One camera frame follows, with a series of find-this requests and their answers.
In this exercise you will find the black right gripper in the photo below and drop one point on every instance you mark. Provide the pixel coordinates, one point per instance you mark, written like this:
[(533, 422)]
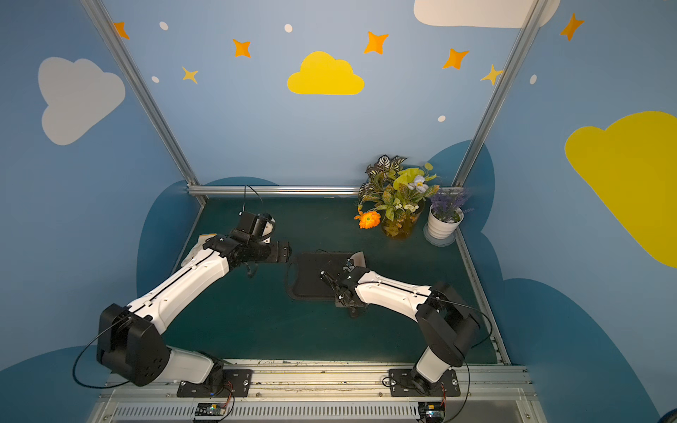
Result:
[(338, 288)]

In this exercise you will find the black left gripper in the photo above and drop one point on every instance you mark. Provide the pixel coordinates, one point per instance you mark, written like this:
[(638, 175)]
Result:
[(282, 251)]

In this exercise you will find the black plastic cutting board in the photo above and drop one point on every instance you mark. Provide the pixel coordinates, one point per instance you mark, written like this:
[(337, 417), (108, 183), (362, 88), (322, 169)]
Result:
[(302, 282)]

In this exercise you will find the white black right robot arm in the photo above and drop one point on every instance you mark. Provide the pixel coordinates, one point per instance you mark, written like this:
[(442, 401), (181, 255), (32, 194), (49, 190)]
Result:
[(448, 326)]

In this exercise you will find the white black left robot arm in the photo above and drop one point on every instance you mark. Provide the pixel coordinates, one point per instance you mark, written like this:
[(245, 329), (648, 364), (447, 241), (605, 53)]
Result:
[(131, 343)]

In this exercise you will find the right green circuit board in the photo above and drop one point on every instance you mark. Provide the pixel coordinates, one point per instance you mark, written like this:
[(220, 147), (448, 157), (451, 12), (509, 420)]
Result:
[(431, 412)]

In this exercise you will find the green circuit board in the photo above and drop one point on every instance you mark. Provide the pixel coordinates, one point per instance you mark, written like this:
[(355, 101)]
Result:
[(431, 412), (210, 411)]

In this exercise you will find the left green circuit board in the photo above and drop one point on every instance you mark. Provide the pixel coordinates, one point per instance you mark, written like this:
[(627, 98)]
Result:
[(210, 411)]

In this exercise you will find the white knitted work glove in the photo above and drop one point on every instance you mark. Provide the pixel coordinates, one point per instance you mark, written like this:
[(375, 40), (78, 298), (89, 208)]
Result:
[(201, 241)]

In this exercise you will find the glass vase with artificial flowers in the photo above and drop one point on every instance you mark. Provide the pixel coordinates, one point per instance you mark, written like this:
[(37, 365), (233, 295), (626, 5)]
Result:
[(394, 196)]

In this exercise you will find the grey plastic pot saucer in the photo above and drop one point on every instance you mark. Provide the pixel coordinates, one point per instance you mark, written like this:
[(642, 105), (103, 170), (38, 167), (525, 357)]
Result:
[(440, 243)]

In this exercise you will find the white pot with lavender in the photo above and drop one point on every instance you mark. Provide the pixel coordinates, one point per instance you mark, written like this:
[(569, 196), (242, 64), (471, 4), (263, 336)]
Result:
[(446, 213)]

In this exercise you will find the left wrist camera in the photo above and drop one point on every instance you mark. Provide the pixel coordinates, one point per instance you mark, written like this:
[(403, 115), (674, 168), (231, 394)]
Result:
[(254, 228)]

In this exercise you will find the rear aluminium frame bar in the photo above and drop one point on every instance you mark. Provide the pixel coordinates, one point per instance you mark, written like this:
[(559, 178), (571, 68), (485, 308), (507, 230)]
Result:
[(274, 191)]

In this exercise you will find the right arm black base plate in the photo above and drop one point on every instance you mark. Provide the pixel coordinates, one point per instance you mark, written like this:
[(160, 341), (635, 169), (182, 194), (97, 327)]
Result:
[(407, 383)]

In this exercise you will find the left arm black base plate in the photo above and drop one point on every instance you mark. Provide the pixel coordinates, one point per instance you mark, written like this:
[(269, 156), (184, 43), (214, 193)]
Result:
[(220, 383)]

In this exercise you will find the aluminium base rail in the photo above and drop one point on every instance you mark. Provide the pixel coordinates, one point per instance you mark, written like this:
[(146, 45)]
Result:
[(329, 391)]

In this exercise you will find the left aluminium frame post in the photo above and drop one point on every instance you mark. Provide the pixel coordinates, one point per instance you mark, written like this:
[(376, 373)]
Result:
[(104, 25)]

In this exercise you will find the aluminium frame post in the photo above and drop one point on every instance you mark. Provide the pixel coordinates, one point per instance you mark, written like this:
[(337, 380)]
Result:
[(104, 25), (534, 20)]

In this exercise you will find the right aluminium frame post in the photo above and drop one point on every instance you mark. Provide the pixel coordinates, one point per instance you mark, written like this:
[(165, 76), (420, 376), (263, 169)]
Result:
[(534, 20)]

